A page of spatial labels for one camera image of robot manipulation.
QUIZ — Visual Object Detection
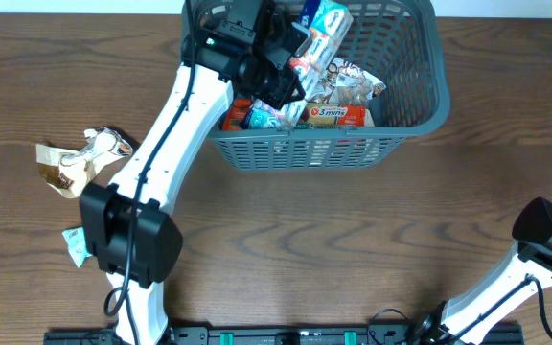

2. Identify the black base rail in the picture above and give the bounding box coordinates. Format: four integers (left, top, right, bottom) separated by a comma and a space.
43, 324, 526, 345

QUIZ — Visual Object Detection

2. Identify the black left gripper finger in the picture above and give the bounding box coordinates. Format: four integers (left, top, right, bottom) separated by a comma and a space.
268, 9, 311, 70
256, 71, 306, 110

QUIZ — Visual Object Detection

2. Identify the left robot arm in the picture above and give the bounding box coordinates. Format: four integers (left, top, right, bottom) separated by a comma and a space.
80, 5, 311, 344

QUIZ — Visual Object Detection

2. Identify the beige brown rice bag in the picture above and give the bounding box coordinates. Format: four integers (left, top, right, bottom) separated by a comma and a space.
35, 127, 133, 198

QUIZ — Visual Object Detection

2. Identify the beige nut snack bag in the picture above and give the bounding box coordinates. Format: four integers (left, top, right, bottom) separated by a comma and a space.
310, 71, 339, 104

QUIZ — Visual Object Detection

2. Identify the teal snack packet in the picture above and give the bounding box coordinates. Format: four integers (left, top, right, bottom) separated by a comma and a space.
62, 227, 92, 268

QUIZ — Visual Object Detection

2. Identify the grey plastic basket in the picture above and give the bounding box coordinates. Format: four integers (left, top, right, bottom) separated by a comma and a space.
179, 0, 452, 172

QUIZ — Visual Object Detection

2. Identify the orange San Remo pasta pack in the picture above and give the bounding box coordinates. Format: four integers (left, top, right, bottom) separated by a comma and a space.
218, 99, 375, 131

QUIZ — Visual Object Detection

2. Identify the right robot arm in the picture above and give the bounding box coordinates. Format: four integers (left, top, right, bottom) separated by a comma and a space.
239, 69, 552, 341

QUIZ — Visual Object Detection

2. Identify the colourful Kleenex tissue pack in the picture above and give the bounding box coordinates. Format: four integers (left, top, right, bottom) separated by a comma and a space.
241, 0, 353, 129

